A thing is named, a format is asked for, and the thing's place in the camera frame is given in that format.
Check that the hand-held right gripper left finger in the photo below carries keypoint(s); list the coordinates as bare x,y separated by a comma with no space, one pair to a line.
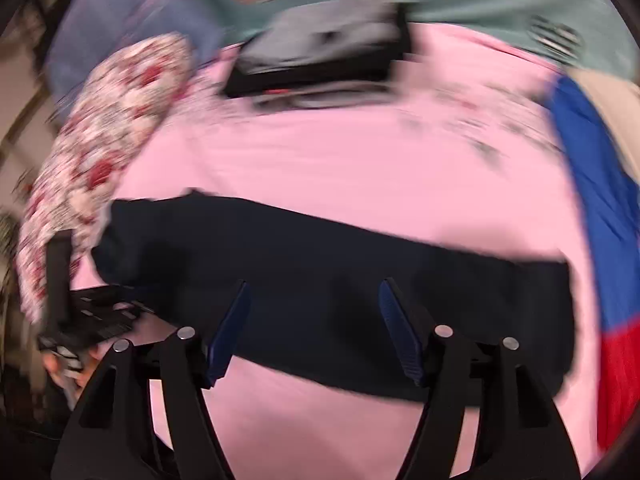
227,340

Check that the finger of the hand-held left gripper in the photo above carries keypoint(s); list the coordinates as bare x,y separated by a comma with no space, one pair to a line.
137,296

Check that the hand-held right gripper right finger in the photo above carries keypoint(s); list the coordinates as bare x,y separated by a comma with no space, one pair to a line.
400,337

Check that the dark navy pants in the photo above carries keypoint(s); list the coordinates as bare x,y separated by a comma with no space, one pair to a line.
325,295

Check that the person's left hand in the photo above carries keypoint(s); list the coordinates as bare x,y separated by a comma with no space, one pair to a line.
82,377

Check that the pink bed sheet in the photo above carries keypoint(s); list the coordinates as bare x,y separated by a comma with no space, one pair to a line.
360,170

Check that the red floral pillow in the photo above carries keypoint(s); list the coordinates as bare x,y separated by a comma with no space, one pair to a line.
100,125

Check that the blue and red cloth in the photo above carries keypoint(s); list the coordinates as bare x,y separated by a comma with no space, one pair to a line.
600,240

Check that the blue purple blanket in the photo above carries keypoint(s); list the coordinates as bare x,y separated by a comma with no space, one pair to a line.
130,25

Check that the stack of folded dark clothes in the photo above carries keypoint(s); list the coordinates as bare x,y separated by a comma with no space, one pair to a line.
325,50

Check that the cream cloth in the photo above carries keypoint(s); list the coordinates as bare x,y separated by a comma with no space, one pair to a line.
615,105

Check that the teal printed blanket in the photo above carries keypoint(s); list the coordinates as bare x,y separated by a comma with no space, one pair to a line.
450,0

